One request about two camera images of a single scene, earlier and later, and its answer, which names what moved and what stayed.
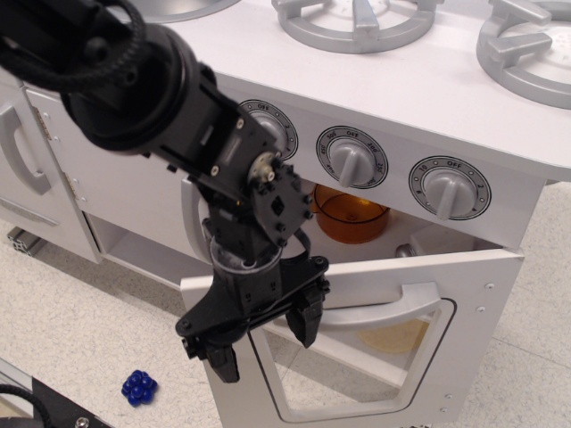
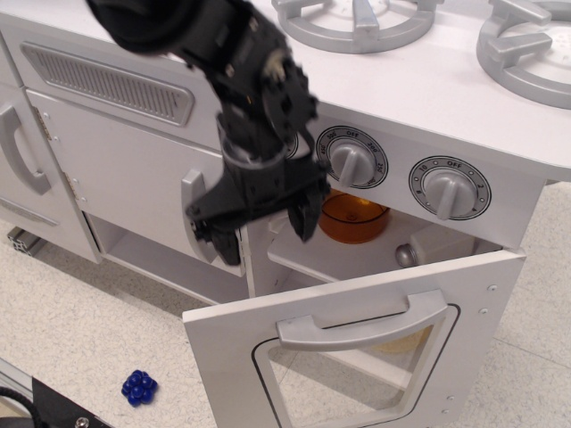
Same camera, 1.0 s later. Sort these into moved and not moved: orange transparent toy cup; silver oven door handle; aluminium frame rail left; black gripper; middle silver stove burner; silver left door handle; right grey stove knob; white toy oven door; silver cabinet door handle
Moved: silver oven door handle; white toy oven door; black gripper
Not moved: silver left door handle; silver cabinet door handle; aluminium frame rail left; middle silver stove burner; right grey stove knob; orange transparent toy cup
